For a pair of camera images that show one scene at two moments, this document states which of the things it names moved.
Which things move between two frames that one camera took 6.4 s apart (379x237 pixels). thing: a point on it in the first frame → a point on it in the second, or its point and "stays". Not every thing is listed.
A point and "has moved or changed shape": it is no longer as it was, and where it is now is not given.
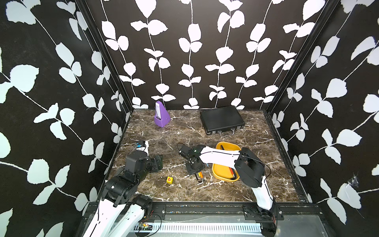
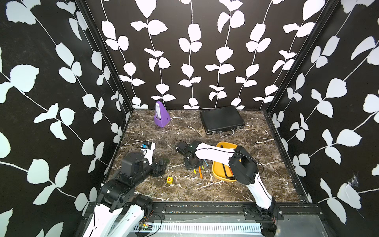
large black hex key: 233,169 has moved or changed shape
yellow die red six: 170,179 stays
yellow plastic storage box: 222,172 stays
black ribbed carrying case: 223,120 stays
